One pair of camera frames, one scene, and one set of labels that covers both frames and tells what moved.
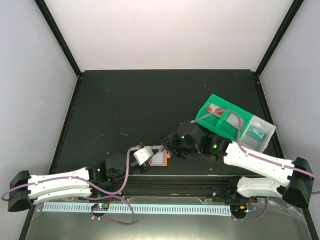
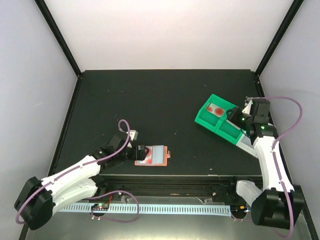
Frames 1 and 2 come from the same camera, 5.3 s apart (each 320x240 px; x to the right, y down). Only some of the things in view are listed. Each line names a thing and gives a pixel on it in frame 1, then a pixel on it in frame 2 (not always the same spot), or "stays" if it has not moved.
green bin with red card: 214,104 stays
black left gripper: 145,166 -> 142,154
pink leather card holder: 160,159 stays
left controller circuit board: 100,207 stays
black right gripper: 171,145 -> 233,116
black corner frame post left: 51,22 stays
